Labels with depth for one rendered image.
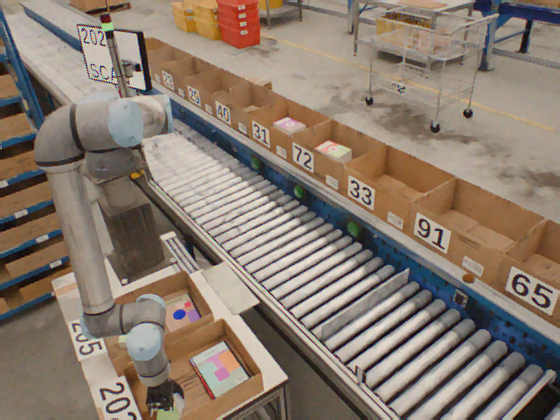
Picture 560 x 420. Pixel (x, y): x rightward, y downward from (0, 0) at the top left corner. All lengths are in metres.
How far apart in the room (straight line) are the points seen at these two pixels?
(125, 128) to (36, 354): 2.10
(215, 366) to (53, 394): 1.35
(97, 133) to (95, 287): 0.44
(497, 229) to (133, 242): 1.50
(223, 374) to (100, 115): 0.93
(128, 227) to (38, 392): 1.23
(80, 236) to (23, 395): 1.73
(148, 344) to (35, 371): 1.74
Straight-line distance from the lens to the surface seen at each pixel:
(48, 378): 2.94
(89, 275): 1.36
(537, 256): 2.04
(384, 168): 2.36
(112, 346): 1.88
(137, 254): 2.08
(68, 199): 1.28
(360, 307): 1.84
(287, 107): 2.84
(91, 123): 1.20
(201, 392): 1.66
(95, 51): 2.83
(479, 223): 2.13
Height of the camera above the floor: 2.13
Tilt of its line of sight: 36 degrees down
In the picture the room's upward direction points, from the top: 4 degrees counter-clockwise
